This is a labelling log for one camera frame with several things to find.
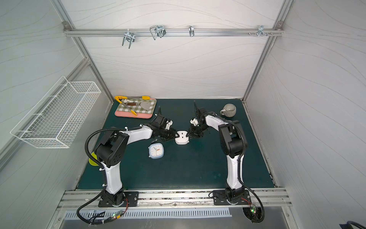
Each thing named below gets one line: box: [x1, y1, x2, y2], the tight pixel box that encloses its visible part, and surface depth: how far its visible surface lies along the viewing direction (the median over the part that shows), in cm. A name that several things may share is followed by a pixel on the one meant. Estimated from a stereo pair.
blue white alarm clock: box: [148, 142, 165, 159], surface depth 90 cm
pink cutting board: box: [114, 98, 157, 119], surface depth 113 cm
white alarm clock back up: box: [174, 130, 190, 145], surface depth 95 cm
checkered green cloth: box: [116, 98, 157, 115], surface depth 117 cm
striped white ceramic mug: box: [220, 103, 237, 118], surface depth 107 cm
